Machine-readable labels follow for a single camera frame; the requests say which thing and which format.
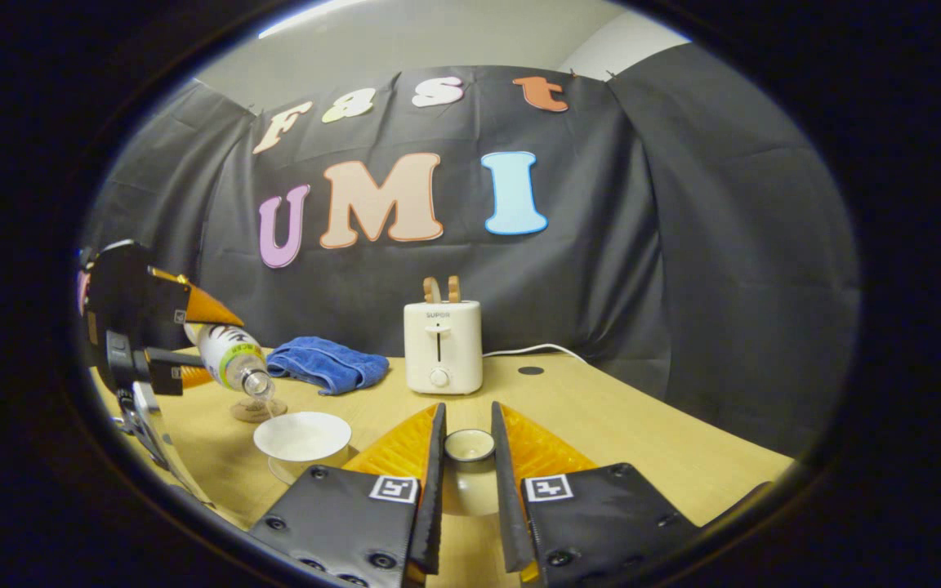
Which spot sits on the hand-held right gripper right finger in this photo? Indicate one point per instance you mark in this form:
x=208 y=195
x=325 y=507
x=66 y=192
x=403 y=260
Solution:
x=593 y=523

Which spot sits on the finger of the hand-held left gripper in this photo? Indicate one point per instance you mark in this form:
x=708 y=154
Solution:
x=131 y=294
x=168 y=371

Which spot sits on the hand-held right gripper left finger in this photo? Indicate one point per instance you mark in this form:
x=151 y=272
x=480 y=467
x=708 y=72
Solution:
x=356 y=523

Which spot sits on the clear plastic water bottle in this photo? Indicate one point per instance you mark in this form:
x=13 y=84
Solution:
x=229 y=355

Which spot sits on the white ceramic teacup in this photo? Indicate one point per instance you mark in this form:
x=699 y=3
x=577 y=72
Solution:
x=303 y=437

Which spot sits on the round brown coaster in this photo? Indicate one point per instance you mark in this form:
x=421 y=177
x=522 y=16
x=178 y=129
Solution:
x=262 y=412

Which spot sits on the white teacup lid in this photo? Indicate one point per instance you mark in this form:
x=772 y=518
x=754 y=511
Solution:
x=470 y=482

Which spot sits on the white ceramic saucer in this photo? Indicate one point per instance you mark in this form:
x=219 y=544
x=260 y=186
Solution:
x=291 y=472

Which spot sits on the blue towel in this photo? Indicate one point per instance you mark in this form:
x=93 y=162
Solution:
x=327 y=363

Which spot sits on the white toaster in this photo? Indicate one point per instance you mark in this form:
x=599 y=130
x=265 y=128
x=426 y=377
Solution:
x=443 y=347

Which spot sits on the brown bread slice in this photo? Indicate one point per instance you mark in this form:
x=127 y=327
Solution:
x=454 y=288
x=431 y=290

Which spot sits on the black backdrop cloth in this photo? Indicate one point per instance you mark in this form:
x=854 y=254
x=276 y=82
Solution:
x=666 y=245

